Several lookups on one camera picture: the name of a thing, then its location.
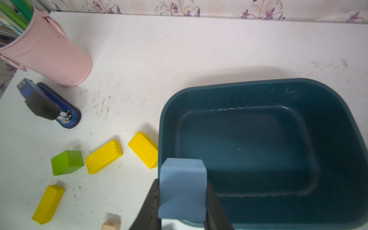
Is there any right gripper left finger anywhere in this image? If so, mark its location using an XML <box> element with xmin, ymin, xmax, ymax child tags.
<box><xmin>129</xmin><ymin>179</ymin><xmax>161</xmax><ymax>230</ymax></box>

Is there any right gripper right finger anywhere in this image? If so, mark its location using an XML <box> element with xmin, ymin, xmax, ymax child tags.
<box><xmin>205</xmin><ymin>181</ymin><xmax>234</xmax><ymax>230</ymax></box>

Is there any light blue block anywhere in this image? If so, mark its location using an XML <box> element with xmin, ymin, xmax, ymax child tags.
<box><xmin>158</xmin><ymin>158</ymin><xmax>207</xmax><ymax>222</ymax></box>

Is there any tan wooden block centre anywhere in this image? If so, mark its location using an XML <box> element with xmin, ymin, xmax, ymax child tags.
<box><xmin>101</xmin><ymin>220</ymin><xmax>121</xmax><ymax>230</ymax></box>

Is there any yellow block near bin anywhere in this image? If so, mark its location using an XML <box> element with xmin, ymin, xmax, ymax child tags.
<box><xmin>128</xmin><ymin>132</ymin><xmax>158</xmax><ymax>169</ymax></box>

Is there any yellow long block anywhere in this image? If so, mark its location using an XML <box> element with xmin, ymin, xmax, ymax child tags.
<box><xmin>85</xmin><ymin>140</ymin><xmax>123</xmax><ymax>174</ymax></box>

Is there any dark teal plastic bin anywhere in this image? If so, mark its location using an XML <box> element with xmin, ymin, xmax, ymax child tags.
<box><xmin>158</xmin><ymin>78</ymin><xmax>368</xmax><ymax>230</ymax></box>

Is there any green cube block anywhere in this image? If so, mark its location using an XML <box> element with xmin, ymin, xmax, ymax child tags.
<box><xmin>51</xmin><ymin>150</ymin><xmax>84</xmax><ymax>176</ymax></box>

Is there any yellow block lower left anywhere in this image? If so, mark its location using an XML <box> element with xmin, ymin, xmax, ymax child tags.
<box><xmin>32</xmin><ymin>185</ymin><xmax>65</xmax><ymax>225</ymax></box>

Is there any blue black stapler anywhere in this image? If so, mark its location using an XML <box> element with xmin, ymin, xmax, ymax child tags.
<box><xmin>17</xmin><ymin>78</ymin><xmax>81</xmax><ymax>129</ymax></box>

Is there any pink pen cup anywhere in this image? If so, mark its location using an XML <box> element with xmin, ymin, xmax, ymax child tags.
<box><xmin>1</xmin><ymin>9</ymin><xmax>93</xmax><ymax>87</ymax></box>

